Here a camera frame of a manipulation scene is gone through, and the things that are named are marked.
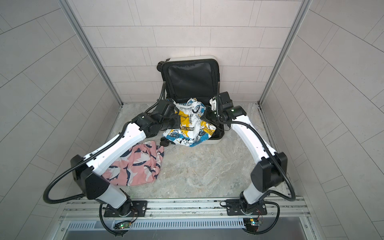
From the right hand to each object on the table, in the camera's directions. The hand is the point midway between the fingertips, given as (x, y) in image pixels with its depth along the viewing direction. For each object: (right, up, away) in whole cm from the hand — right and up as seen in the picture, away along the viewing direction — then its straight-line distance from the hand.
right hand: (199, 116), depth 78 cm
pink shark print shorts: (-34, -27, +4) cm, 44 cm away
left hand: (-8, -1, -1) cm, 8 cm away
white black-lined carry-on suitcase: (0, +25, +16) cm, 30 cm away
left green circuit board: (-33, -48, -13) cm, 60 cm away
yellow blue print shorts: (-4, -7, +1) cm, 8 cm away
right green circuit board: (+24, -49, -9) cm, 55 cm away
